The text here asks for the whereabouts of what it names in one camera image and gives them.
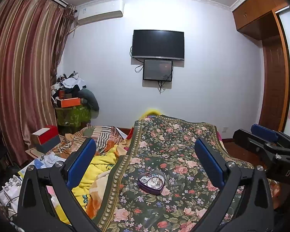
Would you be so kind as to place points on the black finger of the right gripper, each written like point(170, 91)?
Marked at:
point(273, 148)

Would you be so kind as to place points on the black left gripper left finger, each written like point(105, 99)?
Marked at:
point(35, 209)

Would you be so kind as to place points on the yellow fleece blanket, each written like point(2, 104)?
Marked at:
point(90, 191)

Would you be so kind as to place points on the dark grey box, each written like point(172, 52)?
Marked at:
point(48, 145)

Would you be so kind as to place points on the red and white box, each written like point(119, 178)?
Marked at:
point(44, 134)

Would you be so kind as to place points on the green patterned storage box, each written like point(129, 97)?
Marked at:
point(73, 116)

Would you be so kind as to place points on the striped patchwork quilt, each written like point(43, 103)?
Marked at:
point(105, 137)

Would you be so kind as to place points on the floral dark green blanket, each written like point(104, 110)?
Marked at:
point(205, 188)

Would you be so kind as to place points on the purple heart-shaped tin box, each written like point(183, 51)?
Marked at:
point(152, 183)

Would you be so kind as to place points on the orange shoe box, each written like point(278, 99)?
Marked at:
point(70, 102)

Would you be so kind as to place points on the dark grey clothing bundle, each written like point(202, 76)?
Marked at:
point(89, 99)

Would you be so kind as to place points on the brown wooden wardrobe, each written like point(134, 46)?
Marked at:
point(259, 20)

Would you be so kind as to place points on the red striped curtain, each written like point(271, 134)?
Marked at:
point(33, 34)

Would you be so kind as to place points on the small black wall monitor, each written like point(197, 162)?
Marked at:
point(157, 70)

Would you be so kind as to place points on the black wall television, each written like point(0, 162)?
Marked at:
point(158, 44)

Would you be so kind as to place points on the white wall air conditioner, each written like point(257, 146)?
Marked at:
point(99, 12)

